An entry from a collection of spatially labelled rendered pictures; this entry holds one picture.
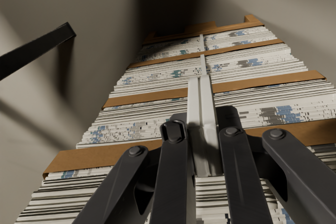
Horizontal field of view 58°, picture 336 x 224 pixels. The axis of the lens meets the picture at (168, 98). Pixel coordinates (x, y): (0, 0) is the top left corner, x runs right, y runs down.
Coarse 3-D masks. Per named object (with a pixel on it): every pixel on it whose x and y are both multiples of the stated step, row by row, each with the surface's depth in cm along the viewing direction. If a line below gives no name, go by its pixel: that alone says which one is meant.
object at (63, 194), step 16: (48, 176) 31; (64, 176) 30; (80, 176) 30; (96, 176) 29; (48, 192) 28; (64, 192) 27; (80, 192) 27; (32, 208) 26; (48, 208) 26; (64, 208) 26; (80, 208) 25
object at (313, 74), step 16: (208, 32) 94; (224, 48) 74; (240, 48) 71; (144, 64) 75; (240, 80) 54; (256, 80) 52; (272, 80) 51; (288, 80) 50; (128, 96) 56; (144, 96) 55; (160, 96) 53; (176, 96) 52
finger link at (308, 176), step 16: (272, 128) 13; (272, 144) 12; (288, 144) 12; (288, 160) 11; (304, 160) 11; (320, 160) 11; (288, 176) 11; (304, 176) 10; (320, 176) 10; (272, 192) 13; (288, 192) 11; (304, 192) 10; (320, 192) 10; (288, 208) 12; (304, 208) 10; (320, 208) 9
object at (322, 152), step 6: (324, 144) 28; (330, 144) 27; (312, 150) 27; (318, 150) 27; (324, 150) 27; (330, 150) 26; (318, 156) 26; (324, 156) 26; (330, 156) 25; (324, 162) 25; (330, 162) 25; (276, 198) 22; (282, 210) 22; (282, 216) 21; (288, 216) 21; (288, 222) 21
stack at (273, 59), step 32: (192, 32) 98; (224, 32) 92; (256, 32) 85; (160, 64) 72; (192, 64) 67; (224, 64) 65; (256, 64) 61; (288, 64) 56; (224, 96) 48; (256, 96) 46; (288, 96) 44; (320, 96) 43; (96, 128) 47; (128, 128) 45
